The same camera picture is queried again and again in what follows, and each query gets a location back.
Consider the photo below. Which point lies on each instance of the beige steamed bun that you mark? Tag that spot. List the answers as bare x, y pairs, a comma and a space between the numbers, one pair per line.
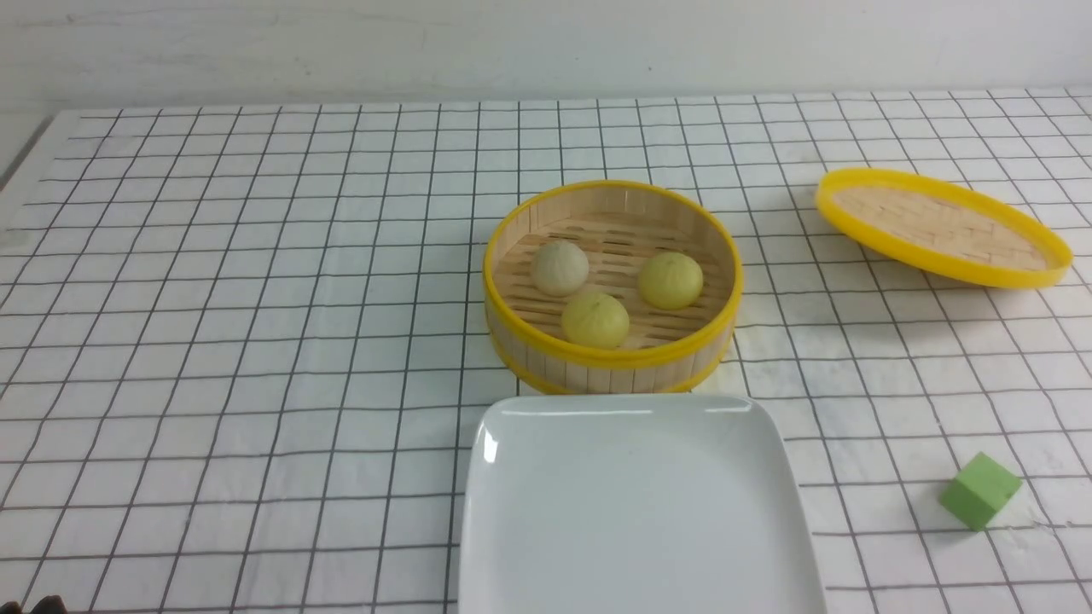
559, 268

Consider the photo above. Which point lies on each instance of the yellow steamed bun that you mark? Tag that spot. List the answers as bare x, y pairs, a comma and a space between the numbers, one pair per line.
670, 281
595, 319

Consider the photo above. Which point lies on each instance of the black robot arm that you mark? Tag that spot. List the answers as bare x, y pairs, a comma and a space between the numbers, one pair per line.
52, 604

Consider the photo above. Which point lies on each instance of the white square ceramic plate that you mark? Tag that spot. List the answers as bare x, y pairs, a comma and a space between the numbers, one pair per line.
634, 503

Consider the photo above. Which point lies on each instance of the yellow rimmed bamboo steamer basket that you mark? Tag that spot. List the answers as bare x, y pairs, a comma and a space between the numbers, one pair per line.
619, 225

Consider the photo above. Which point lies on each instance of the white checkered tablecloth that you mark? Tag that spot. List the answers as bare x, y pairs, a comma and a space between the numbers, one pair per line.
245, 349

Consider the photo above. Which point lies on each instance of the yellow rimmed bamboo steamer lid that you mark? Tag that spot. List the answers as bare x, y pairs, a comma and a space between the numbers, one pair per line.
942, 228

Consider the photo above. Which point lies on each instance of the green foam cube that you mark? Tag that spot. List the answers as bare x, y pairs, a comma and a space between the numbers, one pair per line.
979, 492

